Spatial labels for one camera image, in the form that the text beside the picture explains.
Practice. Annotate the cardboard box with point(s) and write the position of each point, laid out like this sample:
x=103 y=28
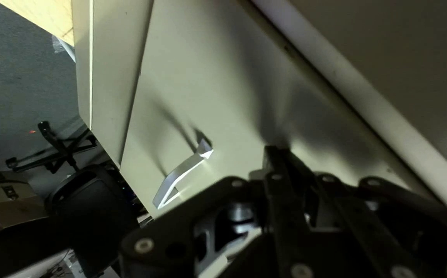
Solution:
x=11 y=200

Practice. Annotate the beige file cabinet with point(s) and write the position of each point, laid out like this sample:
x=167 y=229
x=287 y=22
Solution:
x=107 y=77

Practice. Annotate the wooden desk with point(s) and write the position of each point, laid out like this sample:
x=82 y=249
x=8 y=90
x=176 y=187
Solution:
x=45 y=15

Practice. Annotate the beige cabinet drawer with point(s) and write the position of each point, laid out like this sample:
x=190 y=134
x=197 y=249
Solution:
x=215 y=85

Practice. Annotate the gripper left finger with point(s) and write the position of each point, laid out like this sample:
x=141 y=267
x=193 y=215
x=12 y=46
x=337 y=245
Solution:
x=208 y=200

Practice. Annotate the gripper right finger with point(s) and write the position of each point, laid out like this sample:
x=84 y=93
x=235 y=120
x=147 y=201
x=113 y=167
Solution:
x=378 y=231

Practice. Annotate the black office chair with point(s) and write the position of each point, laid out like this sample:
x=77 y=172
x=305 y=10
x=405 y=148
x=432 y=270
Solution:
x=92 y=208

